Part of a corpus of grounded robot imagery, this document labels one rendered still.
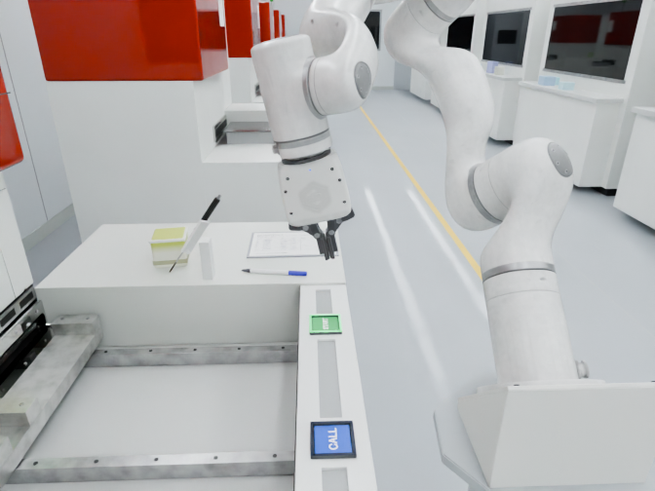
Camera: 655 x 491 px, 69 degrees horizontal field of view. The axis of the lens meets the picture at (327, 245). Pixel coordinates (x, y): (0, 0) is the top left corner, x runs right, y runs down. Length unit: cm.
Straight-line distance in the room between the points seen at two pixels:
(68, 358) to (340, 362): 52
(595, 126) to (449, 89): 420
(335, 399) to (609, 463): 41
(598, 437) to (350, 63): 61
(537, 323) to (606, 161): 451
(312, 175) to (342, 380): 31
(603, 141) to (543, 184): 435
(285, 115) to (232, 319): 50
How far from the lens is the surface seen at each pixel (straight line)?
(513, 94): 712
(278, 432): 86
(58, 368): 101
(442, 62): 98
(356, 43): 68
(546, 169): 86
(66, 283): 111
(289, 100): 67
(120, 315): 109
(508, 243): 85
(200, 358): 101
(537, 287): 83
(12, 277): 106
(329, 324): 85
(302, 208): 72
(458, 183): 94
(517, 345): 81
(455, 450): 86
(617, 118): 521
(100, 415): 97
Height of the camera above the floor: 143
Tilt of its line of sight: 24 degrees down
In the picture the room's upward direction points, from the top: straight up
